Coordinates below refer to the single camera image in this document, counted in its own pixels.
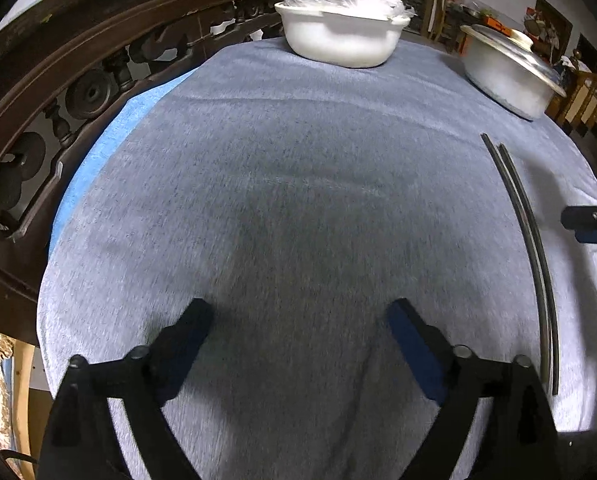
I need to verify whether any dark chopstick six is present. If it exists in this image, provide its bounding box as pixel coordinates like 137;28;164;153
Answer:
498;143;560;396

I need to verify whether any dark chopstick five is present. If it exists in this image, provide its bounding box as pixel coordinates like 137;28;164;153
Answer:
481;133;553;388

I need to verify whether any aluminium pot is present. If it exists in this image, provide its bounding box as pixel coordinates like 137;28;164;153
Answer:
461;33;556;122

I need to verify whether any blue table mat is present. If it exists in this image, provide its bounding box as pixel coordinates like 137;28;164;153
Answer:
48;68;196;255

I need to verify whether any carved dark wooden sideboard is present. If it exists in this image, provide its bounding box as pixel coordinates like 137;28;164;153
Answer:
0;0;280;344

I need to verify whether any white ceramic pot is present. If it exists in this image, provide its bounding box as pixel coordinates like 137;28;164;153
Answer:
276;0;413;68

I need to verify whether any metal pot lid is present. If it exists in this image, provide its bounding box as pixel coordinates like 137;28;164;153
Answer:
460;24;567;96

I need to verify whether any grey table cloth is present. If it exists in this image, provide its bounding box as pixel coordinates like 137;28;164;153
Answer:
37;39;597;479

